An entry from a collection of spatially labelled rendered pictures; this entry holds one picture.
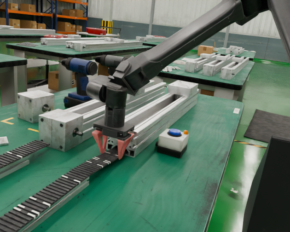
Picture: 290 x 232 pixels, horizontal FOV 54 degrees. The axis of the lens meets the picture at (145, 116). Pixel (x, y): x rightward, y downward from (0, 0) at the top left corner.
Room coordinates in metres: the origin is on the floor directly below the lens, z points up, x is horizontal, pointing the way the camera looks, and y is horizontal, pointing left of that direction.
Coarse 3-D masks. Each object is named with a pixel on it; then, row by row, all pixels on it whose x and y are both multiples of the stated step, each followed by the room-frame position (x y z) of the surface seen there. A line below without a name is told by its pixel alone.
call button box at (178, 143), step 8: (160, 136) 0.84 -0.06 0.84; (168, 136) 0.84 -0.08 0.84; (176, 136) 0.85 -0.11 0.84; (184, 136) 0.86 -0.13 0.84; (160, 144) 0.84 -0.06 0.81; (168, 144) 0.83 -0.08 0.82; (176, 144) 0.82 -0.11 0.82; (184, 144) 0.84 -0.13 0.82; (160, 152) 0.84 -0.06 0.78; (168, 152) 0.83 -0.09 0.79; (176, 152) 0.82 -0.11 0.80
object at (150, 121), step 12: (168, 96) 1.28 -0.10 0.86; (192, 96) 1.45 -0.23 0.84; (144, 108) 1.04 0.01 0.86; (156, 108) 1.14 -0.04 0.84; (168, 108) 1.08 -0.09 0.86; (180, 108) 1.22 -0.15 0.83; (132, 120) 0.92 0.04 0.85; (144, 120) 0.98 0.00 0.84; (156, 120) 0.93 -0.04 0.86; (168, 120) 1.10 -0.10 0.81; (132, 132) 0.79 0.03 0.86; (144, 132) 0.86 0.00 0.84; (156, 132) 0.95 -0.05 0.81; (108, 144) 0.83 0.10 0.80; (132, 144) 0.79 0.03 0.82; (144, 144) 0.85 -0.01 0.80; (132, 156) 0.79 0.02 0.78
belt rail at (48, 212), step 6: (84, 180) 0.59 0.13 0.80; (78, 186) 0.57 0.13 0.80; (84, 186) 0.59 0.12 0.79; (72, 192) 0.56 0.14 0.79; (78, 192) 0.57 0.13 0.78; (66, 198) 0.53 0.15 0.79; (54, 204) 0.49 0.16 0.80; (60, 204) 0.51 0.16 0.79; (48, 210) 0.49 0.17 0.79; (54, 210) 0.50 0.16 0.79; (42, 216) 0.46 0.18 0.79; (48, 216) 0.48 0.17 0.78; (30, 222) 0.43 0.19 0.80; (36, 222) 0.45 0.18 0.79; (24, 228) 0.43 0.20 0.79; (30, 228) 0.43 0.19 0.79
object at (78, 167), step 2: (78, 166) 0.64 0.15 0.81; (80, 166) 0.64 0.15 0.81; (74, 168) 0.63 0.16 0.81; (76, 168) 0.63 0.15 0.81; (78, 168) 0.62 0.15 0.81; (80, 168) 0.63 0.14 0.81; (82, 168) 0.63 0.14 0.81; (84, 168) 0.63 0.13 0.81; (86, 168) 0.63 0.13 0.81; (80, 170) 0.62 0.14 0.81; (82, 170) 0.62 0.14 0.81; (84, 170) 0.62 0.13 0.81; (86, 170) 0.62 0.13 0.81; (88, 170) 0.62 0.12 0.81; (90, 170) 0.62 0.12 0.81; (92, 170) 0.62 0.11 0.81; (86, 172) 0.61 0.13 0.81; (88, 172) 0.61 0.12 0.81; (90, 172) 0.61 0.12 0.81; (92, 172) 0.62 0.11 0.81; (94, 172) 0.62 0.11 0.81
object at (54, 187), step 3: (51, 183) 0.55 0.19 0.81; (48, 186) 0.53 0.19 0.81; (51, 186) 0.54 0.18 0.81; (54, 186) 0.54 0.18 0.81; (57, 186) 0.54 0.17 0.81; (60, 186) 0.54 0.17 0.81; (51, 189) 0.53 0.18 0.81; (54, 189) 0.53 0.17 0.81; (57, 189) 0.53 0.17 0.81; (60, 189) 0.53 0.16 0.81; (63, 189) 0.53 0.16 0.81; (66, 189) 0.53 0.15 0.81; (60, 192) 0.52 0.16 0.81; (63, 192) 0.52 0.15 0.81; (66, 192) 0.52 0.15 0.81
